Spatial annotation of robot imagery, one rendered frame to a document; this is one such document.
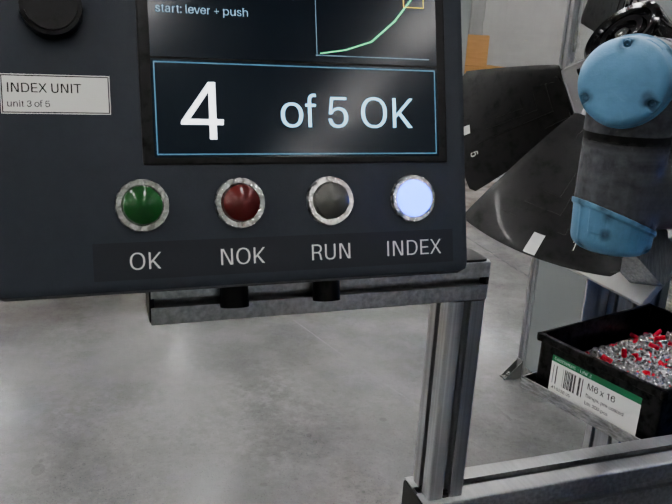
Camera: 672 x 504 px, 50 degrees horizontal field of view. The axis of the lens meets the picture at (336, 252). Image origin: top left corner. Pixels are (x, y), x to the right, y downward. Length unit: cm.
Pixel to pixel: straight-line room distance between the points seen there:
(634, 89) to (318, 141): 33
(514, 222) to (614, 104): 41
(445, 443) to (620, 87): 32
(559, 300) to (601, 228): 188
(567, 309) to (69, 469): 162
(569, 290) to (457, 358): 198
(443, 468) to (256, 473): 157
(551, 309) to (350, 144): 223
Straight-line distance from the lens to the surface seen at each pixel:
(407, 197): 41
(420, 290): 50
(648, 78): 65
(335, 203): 39
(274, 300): 47
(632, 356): 93
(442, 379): 54
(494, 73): 132
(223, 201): 38
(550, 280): 259
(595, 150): 68
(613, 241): 69
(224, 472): 214
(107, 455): 225
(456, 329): 53
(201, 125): 38
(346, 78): 41
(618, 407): 84
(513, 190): 105
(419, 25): 43
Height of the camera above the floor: 121
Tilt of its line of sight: 17 degrees down
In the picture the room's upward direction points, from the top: 3 degrees clockwise
